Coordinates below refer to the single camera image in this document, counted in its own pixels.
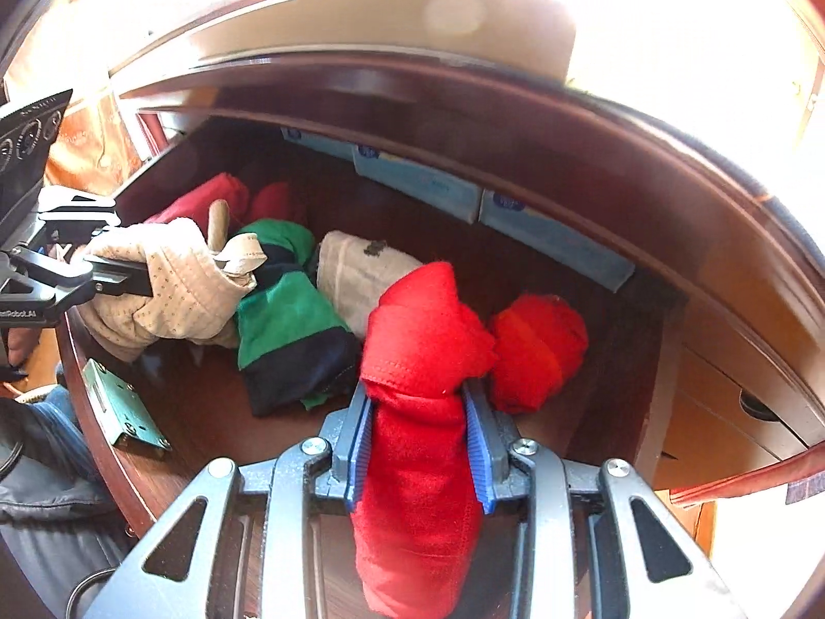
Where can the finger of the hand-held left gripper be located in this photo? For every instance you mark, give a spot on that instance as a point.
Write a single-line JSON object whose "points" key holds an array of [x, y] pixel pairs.
{"points": [[77, 214], [109, 280]]}

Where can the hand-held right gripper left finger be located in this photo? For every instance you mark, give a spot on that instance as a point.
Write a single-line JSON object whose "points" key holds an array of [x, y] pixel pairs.
{"points": [[358, 445]]}

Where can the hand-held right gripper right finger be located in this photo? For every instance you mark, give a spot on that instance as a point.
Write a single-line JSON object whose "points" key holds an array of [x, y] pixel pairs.
{"points": [[480, 458]]}

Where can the cream dotted underwear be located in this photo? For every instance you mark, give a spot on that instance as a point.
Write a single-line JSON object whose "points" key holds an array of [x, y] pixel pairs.
{"points": [[174, 290]]}

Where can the bright red underwear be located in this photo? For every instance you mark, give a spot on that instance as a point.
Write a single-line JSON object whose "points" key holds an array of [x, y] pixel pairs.
{"points": [[538, 354], [419, 348]]}

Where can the dark red underwear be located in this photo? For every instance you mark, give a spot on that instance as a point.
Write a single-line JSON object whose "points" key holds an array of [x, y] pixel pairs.
{"points": [[206, 203], [274, 200]]}

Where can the green navy underwear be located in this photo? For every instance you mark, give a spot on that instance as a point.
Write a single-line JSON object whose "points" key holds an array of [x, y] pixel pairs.
{"points": [[290, 316]]}

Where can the wooden drawer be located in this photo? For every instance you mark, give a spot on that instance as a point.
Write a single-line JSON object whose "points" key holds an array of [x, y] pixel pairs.
{"points": [[709, 400], [464, 251]]}

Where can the closed wooden drawer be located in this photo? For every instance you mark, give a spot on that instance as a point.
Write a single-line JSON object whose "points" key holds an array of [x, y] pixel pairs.
{"points": [[709, 400]]}

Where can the person's left hand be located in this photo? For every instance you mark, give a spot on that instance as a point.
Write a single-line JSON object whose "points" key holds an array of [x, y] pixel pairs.
{"points": [[16, 345]]}

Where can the brown glossy bag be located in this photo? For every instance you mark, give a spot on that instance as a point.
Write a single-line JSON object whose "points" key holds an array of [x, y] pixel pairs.
{"points": [[84, 135]]}

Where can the green metal lock plate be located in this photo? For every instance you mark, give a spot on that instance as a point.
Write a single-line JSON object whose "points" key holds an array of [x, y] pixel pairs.
{"points": [[122, 409]]}

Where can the person's blue jeans leg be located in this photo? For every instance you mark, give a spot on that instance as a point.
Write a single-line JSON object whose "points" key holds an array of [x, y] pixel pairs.
{"points": [[38, 419]]}

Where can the blue tissue box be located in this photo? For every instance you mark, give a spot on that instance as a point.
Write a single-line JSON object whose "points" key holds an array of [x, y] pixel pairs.
{"points": [[554, 242], [419, 184], [316, 137]]}

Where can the dark grey jacket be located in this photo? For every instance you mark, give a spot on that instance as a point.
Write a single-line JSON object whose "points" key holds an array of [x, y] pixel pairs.
{"points": [[45, 509]]}

